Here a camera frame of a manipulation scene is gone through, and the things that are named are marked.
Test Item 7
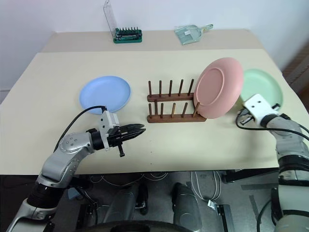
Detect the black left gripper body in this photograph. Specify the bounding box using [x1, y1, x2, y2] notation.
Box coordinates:
[107, 125, 129, 159]

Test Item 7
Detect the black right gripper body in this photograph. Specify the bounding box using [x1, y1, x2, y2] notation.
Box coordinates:
[237, 109, 255, 126]

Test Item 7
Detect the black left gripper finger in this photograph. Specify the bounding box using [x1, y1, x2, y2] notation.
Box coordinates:
[120, 123, 146, 134]
[124, 129, 147, 142]

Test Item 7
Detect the pink plate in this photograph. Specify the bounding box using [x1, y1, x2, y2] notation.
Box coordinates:
[194, 57, 244, 119]

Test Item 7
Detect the wooden dish rack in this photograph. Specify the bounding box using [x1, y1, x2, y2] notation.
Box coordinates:
[146, 78, 207, 124]

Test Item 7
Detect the green plate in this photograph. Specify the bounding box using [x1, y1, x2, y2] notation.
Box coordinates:
[238, 68, 284, 114]

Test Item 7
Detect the blue plate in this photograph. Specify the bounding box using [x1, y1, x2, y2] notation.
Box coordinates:
[79, 75, 132, 116]

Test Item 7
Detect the dark rounded robot leg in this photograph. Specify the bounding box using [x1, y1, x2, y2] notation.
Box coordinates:
[172, 182, 202, 226]
[103, 188, 136, 227]

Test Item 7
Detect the green screwdriver bit set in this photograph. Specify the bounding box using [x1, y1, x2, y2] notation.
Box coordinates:
[103, 0, 144, 44]

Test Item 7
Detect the black curved robot waist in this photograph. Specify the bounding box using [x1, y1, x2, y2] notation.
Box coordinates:
[78, 218, 234, 232]

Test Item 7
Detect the clear plastic dustpan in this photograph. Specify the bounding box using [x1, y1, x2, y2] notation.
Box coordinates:
[174, 23, 214, 46]

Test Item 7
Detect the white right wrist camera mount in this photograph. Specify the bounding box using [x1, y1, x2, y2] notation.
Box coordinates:
[243, 94, 281, 127]

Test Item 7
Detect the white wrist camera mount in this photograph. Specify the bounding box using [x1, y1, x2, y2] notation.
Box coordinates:
[98, 110, 121, 149]
[243, 94, 281, 127]

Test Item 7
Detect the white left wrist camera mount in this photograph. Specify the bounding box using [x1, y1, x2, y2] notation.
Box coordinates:
[98, 110, 121, 149]

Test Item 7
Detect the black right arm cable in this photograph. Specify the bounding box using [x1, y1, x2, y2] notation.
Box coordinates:
[236, 103, 309, 142]

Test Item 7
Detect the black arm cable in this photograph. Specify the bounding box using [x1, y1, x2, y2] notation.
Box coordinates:
[53, 105, 108, 152]
[236, 103, 309, 142]

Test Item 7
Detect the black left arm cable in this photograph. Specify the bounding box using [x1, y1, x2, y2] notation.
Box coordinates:
[53, 105, 108, 152]

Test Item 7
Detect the black table frame bar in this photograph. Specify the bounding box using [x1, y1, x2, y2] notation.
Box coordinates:
[221, 168, 280, 184]

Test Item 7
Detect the white coiled cable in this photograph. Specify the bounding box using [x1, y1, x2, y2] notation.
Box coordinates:
[190, 170, 222, 202]

